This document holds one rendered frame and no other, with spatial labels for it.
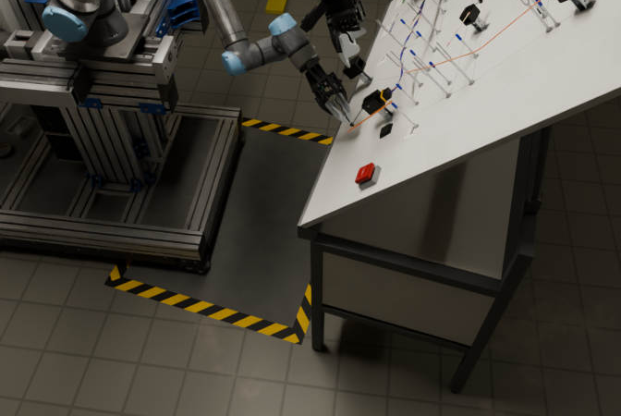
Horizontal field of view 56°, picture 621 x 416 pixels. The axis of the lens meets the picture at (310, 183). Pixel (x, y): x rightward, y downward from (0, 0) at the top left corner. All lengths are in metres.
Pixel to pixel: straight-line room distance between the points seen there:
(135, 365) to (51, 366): 0.34
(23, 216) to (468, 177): 1.89
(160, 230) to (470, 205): 1.32
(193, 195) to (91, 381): 0.86
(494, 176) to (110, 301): 1.68
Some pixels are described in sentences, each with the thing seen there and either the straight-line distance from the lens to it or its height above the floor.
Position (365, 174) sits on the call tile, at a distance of 1.52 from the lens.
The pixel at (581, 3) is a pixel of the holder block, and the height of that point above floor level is 1.53.
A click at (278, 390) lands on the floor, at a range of 2.42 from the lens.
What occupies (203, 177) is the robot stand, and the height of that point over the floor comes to 0.23.
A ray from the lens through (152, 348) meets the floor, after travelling 2.56.
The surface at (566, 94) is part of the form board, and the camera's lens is 1.26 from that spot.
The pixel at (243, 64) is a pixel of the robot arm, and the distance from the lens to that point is 1.76.
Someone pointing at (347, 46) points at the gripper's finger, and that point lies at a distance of 1.55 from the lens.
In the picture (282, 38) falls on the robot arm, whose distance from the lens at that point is 1.72.
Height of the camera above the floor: 2.27
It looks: 51 degrees down
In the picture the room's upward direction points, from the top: 1 degrees counter-clockwise
